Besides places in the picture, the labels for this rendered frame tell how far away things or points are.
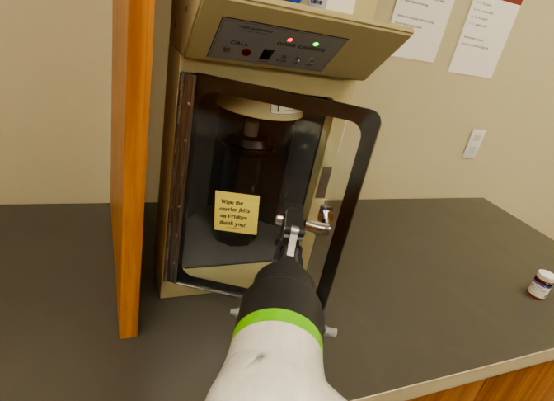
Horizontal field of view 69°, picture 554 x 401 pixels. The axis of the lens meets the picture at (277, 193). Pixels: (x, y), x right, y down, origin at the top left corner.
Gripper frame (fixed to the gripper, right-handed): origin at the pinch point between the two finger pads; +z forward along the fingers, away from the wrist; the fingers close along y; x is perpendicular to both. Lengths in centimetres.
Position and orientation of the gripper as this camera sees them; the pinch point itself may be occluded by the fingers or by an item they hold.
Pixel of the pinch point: (291, 221)
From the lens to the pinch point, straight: 64.8
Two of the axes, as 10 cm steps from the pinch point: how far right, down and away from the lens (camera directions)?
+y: 1.8, -8.9, -4.2
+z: 0.9, -4.1, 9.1
